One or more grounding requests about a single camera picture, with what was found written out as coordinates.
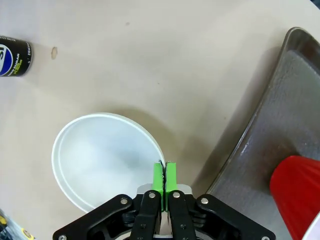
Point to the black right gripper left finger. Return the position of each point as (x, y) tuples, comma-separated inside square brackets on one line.
[(158, 180)]

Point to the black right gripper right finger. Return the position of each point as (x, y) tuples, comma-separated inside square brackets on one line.
[(172, 180)]

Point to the white plastic bowl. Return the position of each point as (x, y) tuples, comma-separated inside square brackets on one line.
[(100, 160)]

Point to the red plastic cup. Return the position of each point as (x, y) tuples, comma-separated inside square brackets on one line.
[(297, 190)]

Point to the brown plastic tray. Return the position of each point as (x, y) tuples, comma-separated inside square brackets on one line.
[(287, 112)]

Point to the black Pepsi soda can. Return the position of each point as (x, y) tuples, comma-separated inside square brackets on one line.
[(15, 57), (10, 227)]

